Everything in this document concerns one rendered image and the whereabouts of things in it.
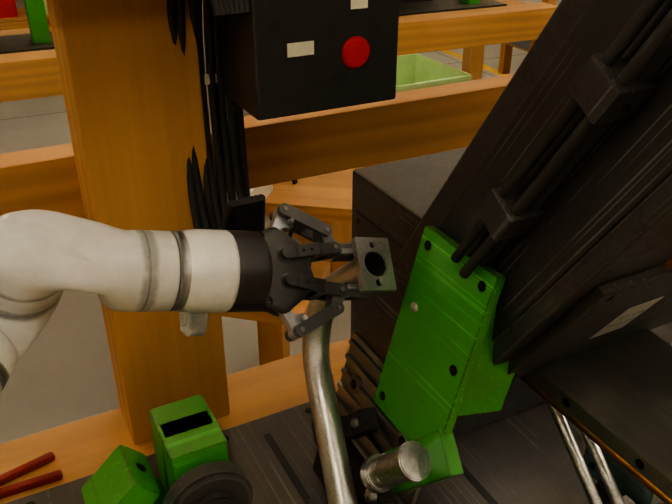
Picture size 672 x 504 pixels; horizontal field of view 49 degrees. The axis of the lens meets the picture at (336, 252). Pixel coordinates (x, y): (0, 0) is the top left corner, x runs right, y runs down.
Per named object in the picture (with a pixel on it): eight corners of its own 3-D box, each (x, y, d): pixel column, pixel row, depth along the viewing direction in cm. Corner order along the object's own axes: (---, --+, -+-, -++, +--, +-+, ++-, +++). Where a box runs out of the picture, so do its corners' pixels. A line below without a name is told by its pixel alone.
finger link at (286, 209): (278, 209, 70) (328, 241, 72) (285, 195, 71) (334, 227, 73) (266, 219, 73) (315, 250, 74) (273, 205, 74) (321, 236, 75)
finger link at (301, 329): (281, 334, 69) (323, 300, 73) (292, 349, 70) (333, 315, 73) (294, 327, 67) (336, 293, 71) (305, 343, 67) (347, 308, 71)
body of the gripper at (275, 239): (237, 306, 62) (333, 303, 67) (227, 212, 65) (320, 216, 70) (206, 326, 69) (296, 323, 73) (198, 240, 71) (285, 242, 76)
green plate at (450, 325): (494, 458, 76) (563, 276, 68) (430, 469, 72) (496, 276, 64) (431, 394, 85) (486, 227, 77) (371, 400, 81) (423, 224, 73)
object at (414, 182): (586, 389, 109) (630, 176, 93) (412, 457, 97) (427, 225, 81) (507, 326, 124) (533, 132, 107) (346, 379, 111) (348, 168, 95)
